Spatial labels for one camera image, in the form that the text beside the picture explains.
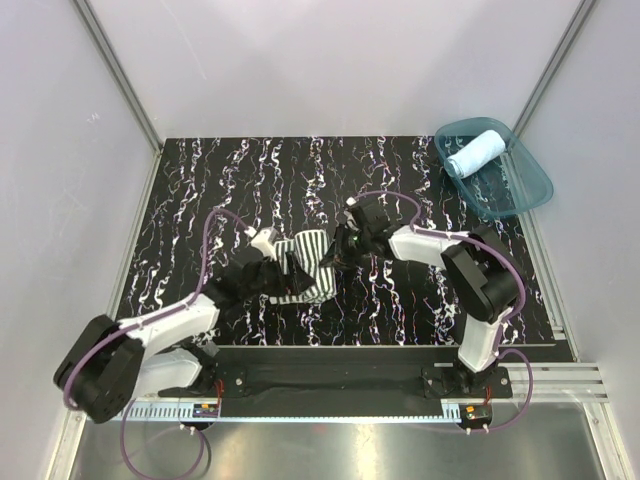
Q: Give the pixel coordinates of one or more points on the aluminium front rail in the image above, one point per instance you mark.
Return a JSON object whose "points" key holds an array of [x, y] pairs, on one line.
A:
{"points": [[436, 381]]}

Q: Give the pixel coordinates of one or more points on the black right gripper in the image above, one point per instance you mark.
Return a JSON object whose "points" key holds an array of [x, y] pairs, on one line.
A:
{"points": [[338, 257]]}

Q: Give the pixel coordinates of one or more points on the green white striped towel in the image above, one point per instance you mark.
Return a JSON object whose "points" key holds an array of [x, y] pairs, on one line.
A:
{"points": [[308, 248]]}

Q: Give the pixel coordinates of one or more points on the teal transparent plastic bin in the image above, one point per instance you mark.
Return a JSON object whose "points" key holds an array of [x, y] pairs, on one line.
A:
{"points": [[507, 186]]}

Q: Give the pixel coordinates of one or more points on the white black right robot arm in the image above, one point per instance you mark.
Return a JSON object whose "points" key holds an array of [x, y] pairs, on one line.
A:
{"points": [[484, 276]]}

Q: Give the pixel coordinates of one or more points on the white slotted cable duct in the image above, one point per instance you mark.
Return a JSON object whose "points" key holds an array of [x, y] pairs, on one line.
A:
{"points": [[201, 412]]}

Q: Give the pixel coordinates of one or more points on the light blue towel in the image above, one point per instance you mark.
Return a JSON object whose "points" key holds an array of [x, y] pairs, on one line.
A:
{"points": [[475, 155]]}

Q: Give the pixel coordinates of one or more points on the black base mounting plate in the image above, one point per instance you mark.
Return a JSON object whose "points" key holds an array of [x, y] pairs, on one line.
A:
{"points": [[350, 400]]}

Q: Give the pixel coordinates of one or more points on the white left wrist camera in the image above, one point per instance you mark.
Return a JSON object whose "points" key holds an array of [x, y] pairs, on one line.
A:
{"points": [[263, 240]]}

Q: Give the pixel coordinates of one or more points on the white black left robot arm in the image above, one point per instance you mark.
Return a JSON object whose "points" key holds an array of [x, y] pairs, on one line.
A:
{"points": [[103, 370]]}

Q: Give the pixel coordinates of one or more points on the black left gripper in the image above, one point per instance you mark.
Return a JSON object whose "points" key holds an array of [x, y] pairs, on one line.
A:
{"points": [[288, 284]]}

